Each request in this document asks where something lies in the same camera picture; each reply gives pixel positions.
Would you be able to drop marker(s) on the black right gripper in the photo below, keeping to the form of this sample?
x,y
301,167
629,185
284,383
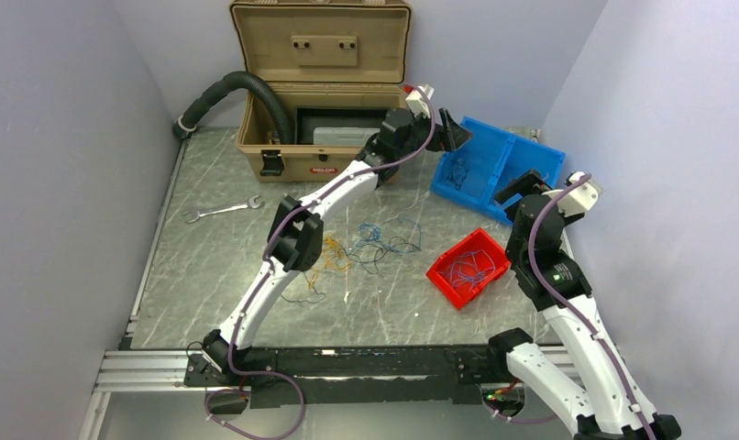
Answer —
x,y
527,182

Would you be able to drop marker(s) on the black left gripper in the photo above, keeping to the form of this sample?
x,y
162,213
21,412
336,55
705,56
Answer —
x,y
450,132

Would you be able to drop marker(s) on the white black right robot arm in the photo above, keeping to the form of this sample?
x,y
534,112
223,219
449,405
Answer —
x,y
605,402

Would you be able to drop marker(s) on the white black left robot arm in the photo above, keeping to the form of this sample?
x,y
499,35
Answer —
x,y
295,240

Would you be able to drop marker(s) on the blue divided plastic bin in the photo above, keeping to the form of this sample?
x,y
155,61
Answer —
x,y
471,175

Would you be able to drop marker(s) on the red plastic bin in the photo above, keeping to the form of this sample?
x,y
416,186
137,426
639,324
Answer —
x,y
463,272

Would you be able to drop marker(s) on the grey case in toolbox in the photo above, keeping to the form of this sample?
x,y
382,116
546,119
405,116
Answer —
x,y
343,136

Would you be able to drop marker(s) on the tan plastic toolbox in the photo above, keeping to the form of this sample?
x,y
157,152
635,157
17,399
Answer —
x,y
318,54

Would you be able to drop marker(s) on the black tray in toolbox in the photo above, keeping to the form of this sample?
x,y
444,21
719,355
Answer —
x,y
308,119

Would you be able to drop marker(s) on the black left toolbox latch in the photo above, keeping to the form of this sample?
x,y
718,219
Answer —
x,y
272,163

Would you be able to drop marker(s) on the silver combination wrench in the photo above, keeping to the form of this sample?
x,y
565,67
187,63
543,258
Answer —
x,y
193,215

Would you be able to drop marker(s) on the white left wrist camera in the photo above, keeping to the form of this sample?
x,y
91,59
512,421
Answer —
x,y
416,98

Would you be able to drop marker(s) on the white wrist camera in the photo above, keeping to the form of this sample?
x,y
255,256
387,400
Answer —
x,y
416,98
581,196

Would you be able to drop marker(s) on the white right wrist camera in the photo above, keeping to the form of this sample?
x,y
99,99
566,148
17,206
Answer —
x,y
581,196

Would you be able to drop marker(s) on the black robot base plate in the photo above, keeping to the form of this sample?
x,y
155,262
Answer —
x,y
274,376

